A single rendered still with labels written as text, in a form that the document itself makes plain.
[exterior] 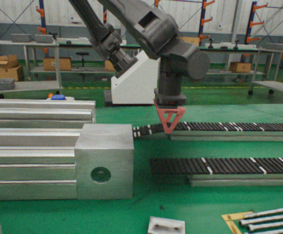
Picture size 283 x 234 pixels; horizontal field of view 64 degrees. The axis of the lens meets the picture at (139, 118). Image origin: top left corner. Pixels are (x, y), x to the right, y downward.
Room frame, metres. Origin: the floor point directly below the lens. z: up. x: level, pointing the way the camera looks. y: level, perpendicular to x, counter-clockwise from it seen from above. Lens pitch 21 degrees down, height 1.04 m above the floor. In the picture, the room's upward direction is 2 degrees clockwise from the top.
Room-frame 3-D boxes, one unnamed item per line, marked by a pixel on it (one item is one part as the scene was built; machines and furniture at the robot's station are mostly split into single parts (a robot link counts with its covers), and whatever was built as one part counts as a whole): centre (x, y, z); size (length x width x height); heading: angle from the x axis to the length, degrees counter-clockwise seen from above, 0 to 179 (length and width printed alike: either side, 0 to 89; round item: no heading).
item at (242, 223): (0.27, -0.20, 0.78); 0.11 x 0.01 x 0.01; 104
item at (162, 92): (0.55, -0.07, 0.92); 0.10 x 0.07 x 0.07; 5
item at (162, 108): (0.54, -0.07, 0.85); 0.07 x 0.07 x 0.09; 5
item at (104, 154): (0.36, 0.06, 0.83); 0.12 x 0.09 x 0.10; 5
